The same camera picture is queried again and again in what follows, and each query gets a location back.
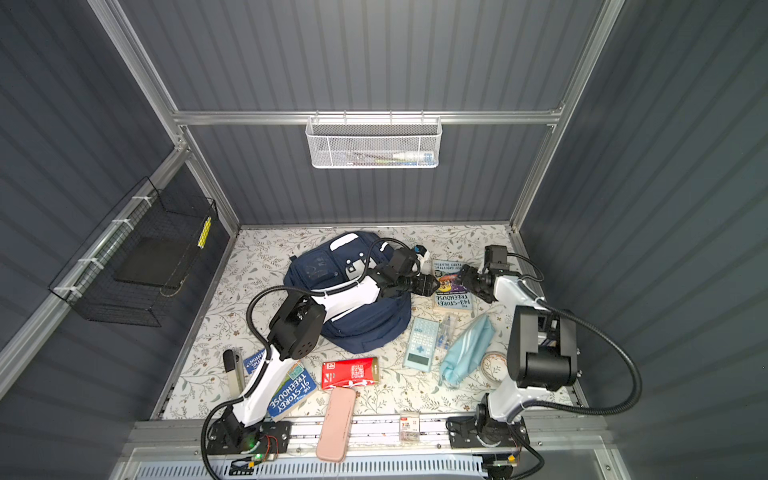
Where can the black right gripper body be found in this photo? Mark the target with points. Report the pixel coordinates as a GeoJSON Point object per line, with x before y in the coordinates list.
{"type": "Point", "coordinates": [483, 294]}

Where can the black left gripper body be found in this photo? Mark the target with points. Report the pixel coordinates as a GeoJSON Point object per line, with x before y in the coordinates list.
{"type": "Point", "coordinates": [404, 283]}

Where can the purple Treehouse book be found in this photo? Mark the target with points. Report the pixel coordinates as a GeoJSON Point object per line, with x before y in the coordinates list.
{"type": "Point", "coordinates": [451, 294]}

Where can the navy blue student backpack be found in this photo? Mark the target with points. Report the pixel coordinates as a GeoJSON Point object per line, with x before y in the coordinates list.
{"type": "Point", "coordinates": [358, 318]}

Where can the blue Treehouse book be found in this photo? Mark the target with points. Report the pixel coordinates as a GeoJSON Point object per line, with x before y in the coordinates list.
{"type": "Point", "coordinates": [294, 390]}

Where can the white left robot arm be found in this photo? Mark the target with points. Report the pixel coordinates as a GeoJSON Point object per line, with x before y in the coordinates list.
{"type": "Point", "coordinates": [234, 426]}

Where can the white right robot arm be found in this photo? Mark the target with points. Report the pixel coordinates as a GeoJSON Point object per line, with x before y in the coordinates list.
{"type": "Point", "coordinates": [542, 357]}

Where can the teal calculator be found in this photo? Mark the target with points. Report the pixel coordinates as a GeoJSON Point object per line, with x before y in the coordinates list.
{"type": "Point", "coordinates": [421, 345]}

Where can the light blue folded umbrella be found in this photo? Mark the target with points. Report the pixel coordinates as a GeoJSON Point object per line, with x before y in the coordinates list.
{"type": "Point", "coordinates": [466, 353]}

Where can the tape roll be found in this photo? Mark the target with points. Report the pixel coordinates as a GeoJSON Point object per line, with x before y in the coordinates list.
{"type": "Point", "coordinates": [494, 367]}

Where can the red tissue packet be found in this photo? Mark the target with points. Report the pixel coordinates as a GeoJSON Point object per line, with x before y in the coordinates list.
{"type": "Point", "coordinates": [350, 373]}

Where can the small clear staples box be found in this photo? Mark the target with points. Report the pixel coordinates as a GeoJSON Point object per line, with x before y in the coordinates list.
{"type": "Point", "coordinates": [409, 427]}

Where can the pink pencil case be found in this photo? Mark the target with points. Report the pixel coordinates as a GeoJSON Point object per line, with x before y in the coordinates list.
{"type": "Point", "coordinates": [335, 432]}

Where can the black grey stapler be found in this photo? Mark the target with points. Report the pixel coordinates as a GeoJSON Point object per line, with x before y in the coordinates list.
{"type": "Point", "coordinates": [234, 371]}

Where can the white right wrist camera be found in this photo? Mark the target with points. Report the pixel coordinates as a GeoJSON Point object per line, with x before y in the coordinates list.
{"type": "Point", "coordinates": [496, 258]}

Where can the white wire mesh basket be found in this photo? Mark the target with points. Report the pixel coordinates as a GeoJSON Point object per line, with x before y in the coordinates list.
{"type": "Point", "coordinates": [365, 143]}

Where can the black wire mesh basket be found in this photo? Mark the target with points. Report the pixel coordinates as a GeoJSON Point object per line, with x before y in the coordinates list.
{"type": "Point", "coordinates": [132, 272]}

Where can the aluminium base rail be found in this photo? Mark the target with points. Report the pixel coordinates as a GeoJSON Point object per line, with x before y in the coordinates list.
{"type": "Point", "coordinates": [369, 435]}

